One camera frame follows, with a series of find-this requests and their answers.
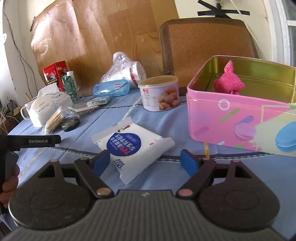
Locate pink tin box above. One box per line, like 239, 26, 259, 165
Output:
187, 55, 296, 158

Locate clear blue pouch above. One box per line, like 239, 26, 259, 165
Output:
92, 79, 130, 97

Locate green white carton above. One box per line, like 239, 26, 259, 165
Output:
61, 71, 80, 101

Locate white window frame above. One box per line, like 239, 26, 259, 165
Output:
264, 0, 296, 67

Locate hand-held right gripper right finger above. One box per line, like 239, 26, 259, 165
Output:
176, 149, 251, 200

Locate white enamel mug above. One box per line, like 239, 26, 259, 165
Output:
20, 102, 35, 120

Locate thin wall cable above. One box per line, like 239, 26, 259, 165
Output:
2, 11, 44, 78

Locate black tape cross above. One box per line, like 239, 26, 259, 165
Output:
197, 0, 251, 18

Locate pink plush toy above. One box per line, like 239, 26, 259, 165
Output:
213, 60, 245, 95

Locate white tissue pack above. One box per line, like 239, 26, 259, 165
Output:
30, 83, 74, 127

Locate white cup red print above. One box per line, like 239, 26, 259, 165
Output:
128, 61, 147, 88

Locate white wet wipes packet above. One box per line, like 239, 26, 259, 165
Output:
91, 116, 175, 185

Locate white food can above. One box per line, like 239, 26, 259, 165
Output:
138, 76, 180, 112

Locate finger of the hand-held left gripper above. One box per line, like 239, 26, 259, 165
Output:
0, 134, 62, 152

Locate person's left hand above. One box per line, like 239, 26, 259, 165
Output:
0, 165, 21, 209

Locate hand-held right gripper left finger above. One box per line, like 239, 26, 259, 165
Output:
37, 149, 114, 199

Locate clear plastic bag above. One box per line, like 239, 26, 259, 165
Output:
100, 52, 147, 89

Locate light blue tablecloth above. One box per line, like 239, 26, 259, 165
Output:
7, 90, 296, 232

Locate small clear plastic case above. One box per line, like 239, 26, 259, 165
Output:
87, 97, 111, 106

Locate red tin box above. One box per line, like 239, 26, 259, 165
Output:
43, 61, 68, 92

